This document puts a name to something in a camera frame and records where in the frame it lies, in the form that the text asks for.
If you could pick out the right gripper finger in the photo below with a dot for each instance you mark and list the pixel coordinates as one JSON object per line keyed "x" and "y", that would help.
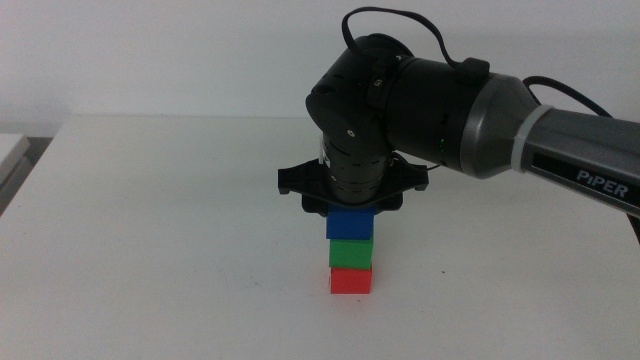
{"x": 315, "y": 206}
{"x": 389, "y": 205}

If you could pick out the blue cube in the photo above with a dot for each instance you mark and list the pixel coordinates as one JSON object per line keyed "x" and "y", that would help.
{"x": 350, "y": 225}

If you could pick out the green cube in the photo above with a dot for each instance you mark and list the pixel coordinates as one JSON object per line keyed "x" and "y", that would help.
{"x": 350, "y": 255}

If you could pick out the red cube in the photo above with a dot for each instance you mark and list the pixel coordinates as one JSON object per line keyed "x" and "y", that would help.
{"x": 350, "y": 281}

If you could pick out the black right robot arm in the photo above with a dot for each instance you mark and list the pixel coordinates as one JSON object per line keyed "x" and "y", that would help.
{"x": 425, "y": 115}

